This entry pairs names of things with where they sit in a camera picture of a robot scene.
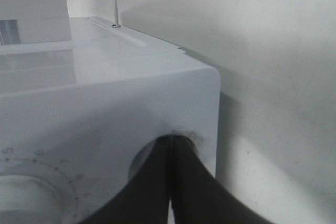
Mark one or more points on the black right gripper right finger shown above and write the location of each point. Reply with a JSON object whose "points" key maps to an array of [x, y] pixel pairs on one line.
{"points": [[197, 197]]}

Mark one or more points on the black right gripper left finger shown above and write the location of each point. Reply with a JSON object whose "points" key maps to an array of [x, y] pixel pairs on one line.
{"points": [[146, 197]]}

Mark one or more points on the white microwave knob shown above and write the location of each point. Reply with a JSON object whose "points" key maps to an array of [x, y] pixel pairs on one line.
{"points": [[26, 199]]}

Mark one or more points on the white microwave oven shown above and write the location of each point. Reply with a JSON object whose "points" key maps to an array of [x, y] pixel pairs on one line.
{"points": [[81, 97]]}

